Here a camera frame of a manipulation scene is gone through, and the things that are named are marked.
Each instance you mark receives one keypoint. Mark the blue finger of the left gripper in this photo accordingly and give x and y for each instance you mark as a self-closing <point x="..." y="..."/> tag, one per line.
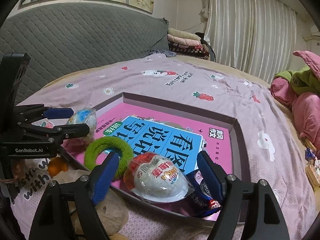
<point x="58" y="113"/>
<point x="64" y="132"/>

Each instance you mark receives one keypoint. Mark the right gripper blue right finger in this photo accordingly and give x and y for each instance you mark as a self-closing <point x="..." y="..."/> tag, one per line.
<point x="214" y="176"/>

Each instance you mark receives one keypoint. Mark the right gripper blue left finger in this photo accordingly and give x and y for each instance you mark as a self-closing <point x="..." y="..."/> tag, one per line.
<point x="102" y="176"/>

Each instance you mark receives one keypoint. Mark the blue Oreo cookie packet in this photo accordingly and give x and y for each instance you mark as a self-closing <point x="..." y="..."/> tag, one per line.
<point x="200" y="200"/>

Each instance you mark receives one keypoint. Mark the orange tangerine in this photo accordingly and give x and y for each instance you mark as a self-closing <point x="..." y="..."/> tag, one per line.
<point x="56" y="165"/>

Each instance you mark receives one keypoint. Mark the red-white surprise egg toy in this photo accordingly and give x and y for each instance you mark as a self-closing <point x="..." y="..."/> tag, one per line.
<point x="156" y="179"/>

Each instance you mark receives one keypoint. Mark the beige mesh drawstring pouch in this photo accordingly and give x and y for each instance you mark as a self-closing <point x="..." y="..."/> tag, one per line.
<point x="112" y="211"/>

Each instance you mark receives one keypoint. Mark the person's left hand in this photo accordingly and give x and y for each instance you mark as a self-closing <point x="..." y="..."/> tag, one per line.
<point x="12" y="170"/>

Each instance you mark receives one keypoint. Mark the grey shallow cardboard box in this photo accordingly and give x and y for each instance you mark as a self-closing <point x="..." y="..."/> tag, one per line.
<point x="239" y="152"/>

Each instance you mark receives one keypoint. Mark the pink and blue book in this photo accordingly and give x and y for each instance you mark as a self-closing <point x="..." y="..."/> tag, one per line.
<point x="177" y="138"/>

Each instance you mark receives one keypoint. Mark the lilac strawberry print bedsheet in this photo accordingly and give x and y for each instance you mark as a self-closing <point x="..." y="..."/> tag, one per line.
<point x="273" y="148"/>

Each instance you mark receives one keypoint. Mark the grey quilted headboard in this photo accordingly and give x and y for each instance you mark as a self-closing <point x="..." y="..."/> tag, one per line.
<point x="63" y="38"/>

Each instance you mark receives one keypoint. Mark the pink quilted comforter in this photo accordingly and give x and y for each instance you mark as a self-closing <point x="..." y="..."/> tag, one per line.
<point x="305" y="107"/>

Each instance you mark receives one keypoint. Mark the green garment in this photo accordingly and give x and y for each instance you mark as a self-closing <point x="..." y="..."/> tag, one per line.
<point x="302" y="81"/>

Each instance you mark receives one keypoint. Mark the stack of folded blankets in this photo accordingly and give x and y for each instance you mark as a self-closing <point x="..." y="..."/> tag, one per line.
<point x="188" y="44"/>

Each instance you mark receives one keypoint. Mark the white pleated curtain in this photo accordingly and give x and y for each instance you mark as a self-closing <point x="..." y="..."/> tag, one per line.
<point x="253" y="36"/>

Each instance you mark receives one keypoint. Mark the white wall air conditioner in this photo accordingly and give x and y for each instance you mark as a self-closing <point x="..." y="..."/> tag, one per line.
<point x="314" y="30"/>

